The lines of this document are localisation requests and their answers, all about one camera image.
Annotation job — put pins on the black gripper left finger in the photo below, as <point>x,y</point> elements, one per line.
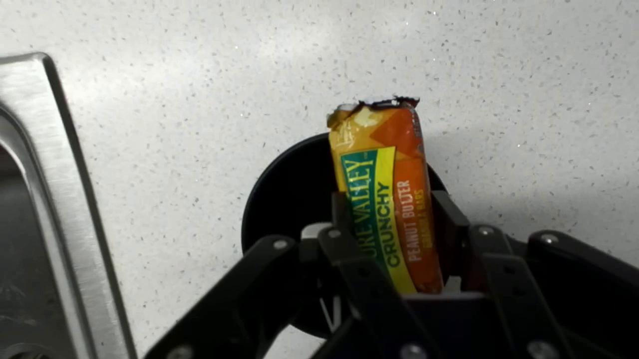
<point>278,284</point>

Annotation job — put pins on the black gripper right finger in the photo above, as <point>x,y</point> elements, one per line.
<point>545,298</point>

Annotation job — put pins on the orange granola bar packet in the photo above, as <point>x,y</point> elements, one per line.
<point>380,164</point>

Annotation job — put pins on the stainless steel double sink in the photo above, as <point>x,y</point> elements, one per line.
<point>58,290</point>

